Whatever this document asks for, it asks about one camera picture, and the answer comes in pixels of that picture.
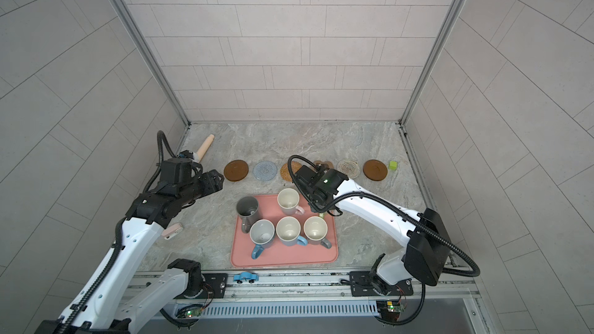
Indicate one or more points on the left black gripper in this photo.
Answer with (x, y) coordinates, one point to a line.
(212, 180)

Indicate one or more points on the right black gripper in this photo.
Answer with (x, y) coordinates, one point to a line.
(312, 202)

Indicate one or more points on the cork paw coaster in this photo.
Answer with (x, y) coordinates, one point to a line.
(328, 164)

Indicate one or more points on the rattan woven coaster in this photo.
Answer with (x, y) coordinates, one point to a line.
(284, 171)

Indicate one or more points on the white mug pink handle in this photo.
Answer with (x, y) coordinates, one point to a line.
(288, 200)

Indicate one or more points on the white multicolour woven coaster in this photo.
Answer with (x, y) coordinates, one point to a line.
(349, 167)

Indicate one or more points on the teal handled mug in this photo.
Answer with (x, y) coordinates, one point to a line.
(315, 230)

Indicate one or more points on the blue woven coaster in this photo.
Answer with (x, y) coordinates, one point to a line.
(265, 171)

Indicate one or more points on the dark wooden coaster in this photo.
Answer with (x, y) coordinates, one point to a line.
(375, 170)
(236, 170)

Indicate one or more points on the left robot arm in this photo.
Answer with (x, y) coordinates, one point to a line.
(99, 307)

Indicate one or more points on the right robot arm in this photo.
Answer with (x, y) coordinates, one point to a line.
(427, 251)

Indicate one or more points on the beige wooden pestle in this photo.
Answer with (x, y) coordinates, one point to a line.
(202, 150)

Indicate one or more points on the pink silicone tray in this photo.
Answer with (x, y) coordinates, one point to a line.
(279, 254)

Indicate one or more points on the grey metal mug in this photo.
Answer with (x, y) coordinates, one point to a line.
(249, 212)

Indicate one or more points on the blue toy car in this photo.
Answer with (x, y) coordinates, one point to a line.
(245, 277)

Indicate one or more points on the left circuit board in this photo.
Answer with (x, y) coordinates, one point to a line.
(190, 312)

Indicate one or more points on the circuit board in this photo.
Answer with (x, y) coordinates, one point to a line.
(389, 310)
(190, 312)

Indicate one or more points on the right circuit board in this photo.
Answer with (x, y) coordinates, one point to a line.
(389, 310)

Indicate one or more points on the light blue handled mug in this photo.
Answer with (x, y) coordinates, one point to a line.
(288, 230)

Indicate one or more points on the blue handled mug left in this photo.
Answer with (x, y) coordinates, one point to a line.
(262, 235)

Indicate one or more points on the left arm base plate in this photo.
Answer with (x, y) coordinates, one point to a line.
(214, 286)

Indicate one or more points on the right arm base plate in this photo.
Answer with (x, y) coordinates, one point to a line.
(362, 286)

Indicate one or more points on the aluminium rail frame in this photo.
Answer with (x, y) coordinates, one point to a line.
(314, 293)

